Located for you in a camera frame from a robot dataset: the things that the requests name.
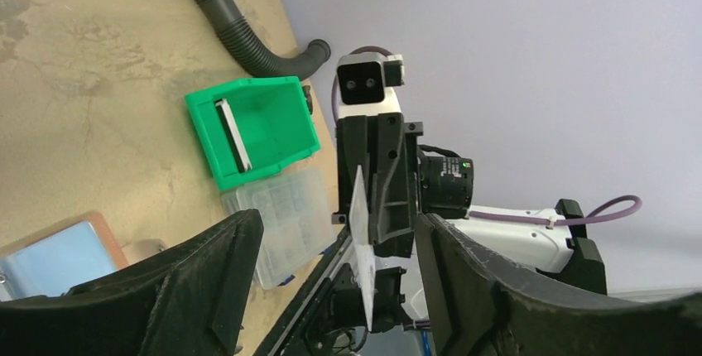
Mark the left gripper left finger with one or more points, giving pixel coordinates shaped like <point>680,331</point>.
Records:
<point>187,300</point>

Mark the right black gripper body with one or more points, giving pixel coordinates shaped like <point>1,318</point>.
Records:
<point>437,180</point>

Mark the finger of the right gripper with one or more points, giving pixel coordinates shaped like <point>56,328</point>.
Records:
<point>392,187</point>
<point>356,145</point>

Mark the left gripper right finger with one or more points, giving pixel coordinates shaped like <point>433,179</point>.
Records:
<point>482,303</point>

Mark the brown leather card holder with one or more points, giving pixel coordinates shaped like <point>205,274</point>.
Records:
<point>52,260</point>

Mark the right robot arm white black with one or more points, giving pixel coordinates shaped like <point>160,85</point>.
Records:
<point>553,242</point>

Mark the clear plastic screw box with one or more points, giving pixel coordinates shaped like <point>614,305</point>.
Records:
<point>296,220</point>

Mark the green plastic bin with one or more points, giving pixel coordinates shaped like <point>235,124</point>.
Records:
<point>274,118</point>

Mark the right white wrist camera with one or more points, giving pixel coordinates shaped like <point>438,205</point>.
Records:
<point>365,83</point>

